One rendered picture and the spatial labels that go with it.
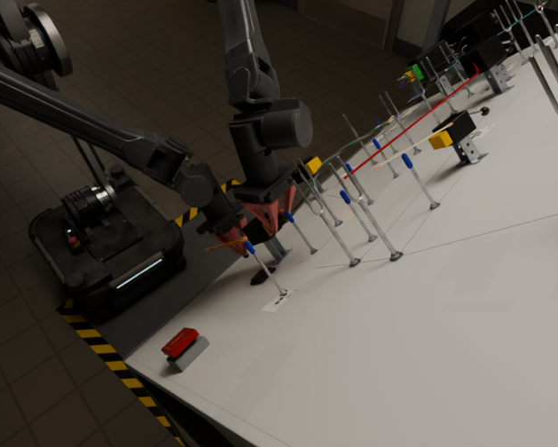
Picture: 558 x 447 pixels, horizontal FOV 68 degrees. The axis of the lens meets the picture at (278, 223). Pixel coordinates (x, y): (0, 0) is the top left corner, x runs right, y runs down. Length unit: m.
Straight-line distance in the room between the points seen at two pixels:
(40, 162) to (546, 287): 2.86
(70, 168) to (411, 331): 2.63
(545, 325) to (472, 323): 0.05
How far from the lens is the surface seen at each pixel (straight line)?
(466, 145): 0.67
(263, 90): 0.67
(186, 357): 0.65
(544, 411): 0.29
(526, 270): 0.39
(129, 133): 0.77
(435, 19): 1.46
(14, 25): 1.38
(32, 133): 3.28
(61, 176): 2.82
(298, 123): 0.60
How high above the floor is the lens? 1.69
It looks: 49 degrees down
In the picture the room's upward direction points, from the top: straight up
